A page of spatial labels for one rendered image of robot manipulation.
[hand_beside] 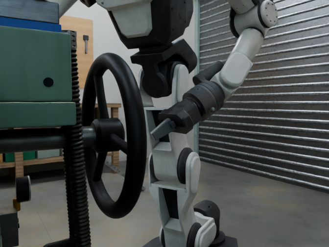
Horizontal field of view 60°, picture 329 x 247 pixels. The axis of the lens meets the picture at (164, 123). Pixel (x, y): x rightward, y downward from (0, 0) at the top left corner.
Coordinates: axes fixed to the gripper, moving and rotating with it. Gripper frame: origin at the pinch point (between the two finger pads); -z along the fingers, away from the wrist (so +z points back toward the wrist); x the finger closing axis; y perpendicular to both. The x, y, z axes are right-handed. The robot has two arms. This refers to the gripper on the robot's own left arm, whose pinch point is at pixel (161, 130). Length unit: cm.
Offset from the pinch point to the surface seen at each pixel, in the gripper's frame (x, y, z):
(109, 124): -13.5, 11.6, -13.9
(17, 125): -23.8, 19.8, -25.9
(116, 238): 107, -81, -18
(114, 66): -19.3, 20.0, -10.2
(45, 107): -23.8, 20.0, -22.2
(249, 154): 185, -159, 165
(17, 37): -21.9, 28.6, -20.3
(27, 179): 13.1, 5.0, -31.0
